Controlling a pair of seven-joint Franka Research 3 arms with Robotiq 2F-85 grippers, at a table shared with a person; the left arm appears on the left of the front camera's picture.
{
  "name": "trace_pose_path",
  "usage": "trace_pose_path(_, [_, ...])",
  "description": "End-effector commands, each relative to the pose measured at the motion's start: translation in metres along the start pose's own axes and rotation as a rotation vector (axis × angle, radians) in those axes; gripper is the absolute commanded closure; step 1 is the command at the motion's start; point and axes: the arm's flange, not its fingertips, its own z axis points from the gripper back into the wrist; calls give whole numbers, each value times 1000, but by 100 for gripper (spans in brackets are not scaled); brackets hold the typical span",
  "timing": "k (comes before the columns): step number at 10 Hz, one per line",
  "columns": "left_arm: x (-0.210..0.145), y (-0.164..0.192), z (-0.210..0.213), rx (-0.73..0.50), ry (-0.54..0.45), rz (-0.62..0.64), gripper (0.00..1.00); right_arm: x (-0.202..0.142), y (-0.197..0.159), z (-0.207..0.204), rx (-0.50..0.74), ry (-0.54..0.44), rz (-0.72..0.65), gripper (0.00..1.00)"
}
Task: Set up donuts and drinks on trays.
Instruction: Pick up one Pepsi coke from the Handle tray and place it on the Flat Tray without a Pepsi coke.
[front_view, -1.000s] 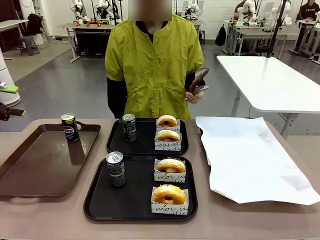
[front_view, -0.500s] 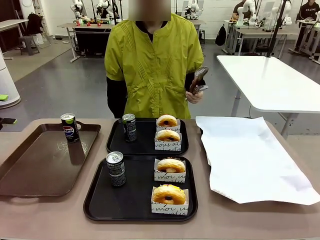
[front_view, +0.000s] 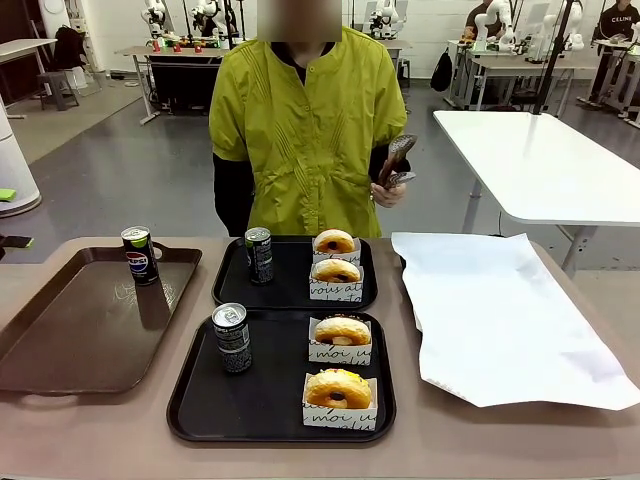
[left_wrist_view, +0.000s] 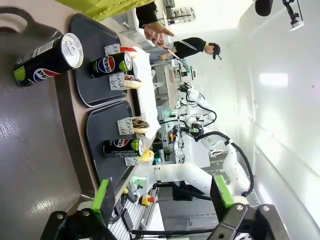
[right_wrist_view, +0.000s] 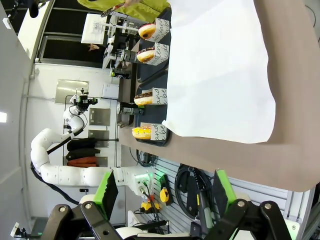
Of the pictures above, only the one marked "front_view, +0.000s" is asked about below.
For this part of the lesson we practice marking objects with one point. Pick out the background person brown shirt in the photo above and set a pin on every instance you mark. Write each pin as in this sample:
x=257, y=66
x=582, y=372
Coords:
x=475, y=17

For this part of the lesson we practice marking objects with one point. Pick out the background person black shirt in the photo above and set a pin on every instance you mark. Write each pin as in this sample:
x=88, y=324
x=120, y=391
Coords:
x=617, y=35

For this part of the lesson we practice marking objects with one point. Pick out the black plastic tray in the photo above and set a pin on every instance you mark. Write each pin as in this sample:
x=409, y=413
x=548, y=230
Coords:
x=290, y=280
x=275, y=390

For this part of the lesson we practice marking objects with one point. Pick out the grey desk with black panel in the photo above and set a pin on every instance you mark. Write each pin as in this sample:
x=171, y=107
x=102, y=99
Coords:
x=180, y=75

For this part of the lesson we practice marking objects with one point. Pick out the white background table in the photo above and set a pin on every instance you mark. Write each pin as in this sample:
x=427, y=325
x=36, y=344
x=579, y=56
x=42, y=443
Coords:
x=22, y=46

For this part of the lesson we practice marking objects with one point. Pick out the person right forearm black sleeve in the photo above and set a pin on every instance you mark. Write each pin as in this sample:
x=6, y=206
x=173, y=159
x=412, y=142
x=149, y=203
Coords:
x=232, y=200

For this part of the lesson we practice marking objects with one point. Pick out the dark metal serving tongs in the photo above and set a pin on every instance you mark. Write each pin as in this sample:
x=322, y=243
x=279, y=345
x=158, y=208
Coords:
x=397, y=155

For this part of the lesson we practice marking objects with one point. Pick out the black backpack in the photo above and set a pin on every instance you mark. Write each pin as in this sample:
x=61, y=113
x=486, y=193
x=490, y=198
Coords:
x=67, y=47

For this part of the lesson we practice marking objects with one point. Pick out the person left hand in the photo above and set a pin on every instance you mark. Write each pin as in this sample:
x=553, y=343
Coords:
x=389, y=195

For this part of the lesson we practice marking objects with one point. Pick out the large white table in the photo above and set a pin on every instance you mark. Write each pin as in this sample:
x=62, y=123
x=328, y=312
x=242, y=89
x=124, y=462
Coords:
x=540, y=160

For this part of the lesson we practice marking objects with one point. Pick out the black Pepsi can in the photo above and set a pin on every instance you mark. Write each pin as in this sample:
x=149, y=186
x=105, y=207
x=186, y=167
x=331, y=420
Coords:
x=141, y=257
x=258, y=257
x=232, y=340

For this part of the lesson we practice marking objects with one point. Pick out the white round pedestal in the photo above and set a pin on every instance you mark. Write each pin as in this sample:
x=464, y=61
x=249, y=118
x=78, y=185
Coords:
x=17, y=160

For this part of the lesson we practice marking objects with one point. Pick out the grey stool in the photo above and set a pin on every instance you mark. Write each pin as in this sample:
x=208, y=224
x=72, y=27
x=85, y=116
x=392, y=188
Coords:
x=57, y=87

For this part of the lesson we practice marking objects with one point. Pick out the person torso yellow blouse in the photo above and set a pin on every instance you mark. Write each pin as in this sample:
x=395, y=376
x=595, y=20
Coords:
x=305, y=130

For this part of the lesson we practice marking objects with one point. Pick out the black and white background robot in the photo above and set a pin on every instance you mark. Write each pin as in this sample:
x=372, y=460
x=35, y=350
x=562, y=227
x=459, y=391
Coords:
x=207, y=17

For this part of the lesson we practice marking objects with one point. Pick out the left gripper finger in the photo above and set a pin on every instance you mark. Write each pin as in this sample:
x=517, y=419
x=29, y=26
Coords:
x=17, y=242
x=7, y=194

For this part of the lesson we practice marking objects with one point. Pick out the donut with yellow sprinkles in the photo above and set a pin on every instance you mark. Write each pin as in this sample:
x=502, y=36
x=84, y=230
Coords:
x=320, y=390

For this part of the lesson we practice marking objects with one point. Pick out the black hanging bag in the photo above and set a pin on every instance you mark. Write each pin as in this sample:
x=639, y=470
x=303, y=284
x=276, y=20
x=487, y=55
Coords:
x=442, y=70

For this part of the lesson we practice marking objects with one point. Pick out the black pole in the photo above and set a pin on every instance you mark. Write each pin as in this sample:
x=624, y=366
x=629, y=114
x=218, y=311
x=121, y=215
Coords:
x=550, y=65

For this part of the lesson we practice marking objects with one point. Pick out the large white paper sheet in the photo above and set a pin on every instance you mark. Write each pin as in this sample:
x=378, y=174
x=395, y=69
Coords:
x=500, y=320

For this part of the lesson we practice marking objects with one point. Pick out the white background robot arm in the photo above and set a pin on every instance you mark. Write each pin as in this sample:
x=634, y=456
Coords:
x=547, y=27
x=500, y=20

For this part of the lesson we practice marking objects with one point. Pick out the person left forearm black sleeve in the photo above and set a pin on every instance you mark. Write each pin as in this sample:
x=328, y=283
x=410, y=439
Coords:
x=379, y=162

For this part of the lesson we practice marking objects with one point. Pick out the grey background desk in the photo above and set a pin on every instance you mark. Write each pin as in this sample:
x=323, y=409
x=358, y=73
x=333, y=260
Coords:
x=515, y=65

